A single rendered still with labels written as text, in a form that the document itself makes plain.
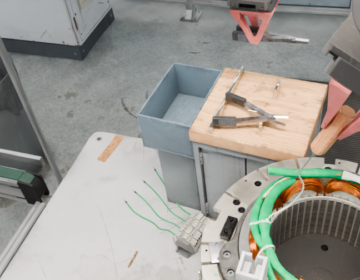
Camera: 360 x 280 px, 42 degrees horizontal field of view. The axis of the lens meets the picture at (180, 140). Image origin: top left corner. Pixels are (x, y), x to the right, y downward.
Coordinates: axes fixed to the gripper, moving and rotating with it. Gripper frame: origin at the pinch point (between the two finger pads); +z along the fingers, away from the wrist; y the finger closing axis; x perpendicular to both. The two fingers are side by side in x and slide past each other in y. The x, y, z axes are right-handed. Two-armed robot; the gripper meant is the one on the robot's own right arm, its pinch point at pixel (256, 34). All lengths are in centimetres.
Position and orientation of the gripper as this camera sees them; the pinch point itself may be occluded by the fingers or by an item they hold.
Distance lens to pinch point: 82.1
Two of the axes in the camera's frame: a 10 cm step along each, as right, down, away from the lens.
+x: 9.2, 1.9, -3.5
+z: 1.2, 7.0, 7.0
